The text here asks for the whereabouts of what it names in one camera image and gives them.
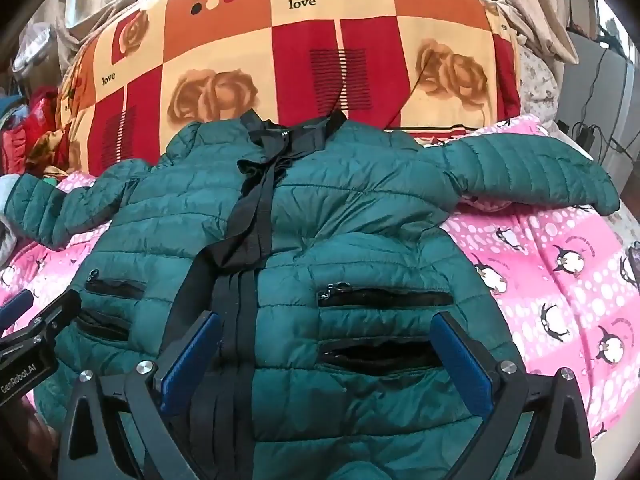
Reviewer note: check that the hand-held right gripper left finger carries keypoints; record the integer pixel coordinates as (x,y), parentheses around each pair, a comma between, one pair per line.
(192,360)

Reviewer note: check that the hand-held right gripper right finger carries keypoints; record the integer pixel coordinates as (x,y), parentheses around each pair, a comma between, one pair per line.
(462,365)

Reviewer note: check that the green cloth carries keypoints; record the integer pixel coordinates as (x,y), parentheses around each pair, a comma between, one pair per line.
(49,180)

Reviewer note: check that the pink penguin-print blanket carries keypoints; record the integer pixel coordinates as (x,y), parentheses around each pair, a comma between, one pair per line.
(550,310)

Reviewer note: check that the black power adapter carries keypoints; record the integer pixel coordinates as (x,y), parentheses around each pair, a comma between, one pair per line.
(584,132)

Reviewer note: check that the gold red patterned cloth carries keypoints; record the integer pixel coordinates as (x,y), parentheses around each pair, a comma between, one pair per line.
(47,147)

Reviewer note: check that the orange red rose-print blanket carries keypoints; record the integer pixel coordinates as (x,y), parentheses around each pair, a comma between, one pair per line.
(300,60)

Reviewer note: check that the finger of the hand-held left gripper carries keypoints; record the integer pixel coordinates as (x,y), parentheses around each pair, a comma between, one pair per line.
(15,307)
(57,312)

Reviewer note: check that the green puffer jacket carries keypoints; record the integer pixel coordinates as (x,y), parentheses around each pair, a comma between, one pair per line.
(350,240)

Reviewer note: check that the grey floral bedsheet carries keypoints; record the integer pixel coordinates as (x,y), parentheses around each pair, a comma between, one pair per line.
(540,85)

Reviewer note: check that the grey cabinet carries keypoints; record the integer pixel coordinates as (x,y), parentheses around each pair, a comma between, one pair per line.
(590,90)

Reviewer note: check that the beige curtain cloth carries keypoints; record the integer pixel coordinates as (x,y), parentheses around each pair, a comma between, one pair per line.
(75,15)

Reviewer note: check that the grey cloth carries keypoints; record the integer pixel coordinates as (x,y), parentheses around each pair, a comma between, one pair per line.
(7,210)

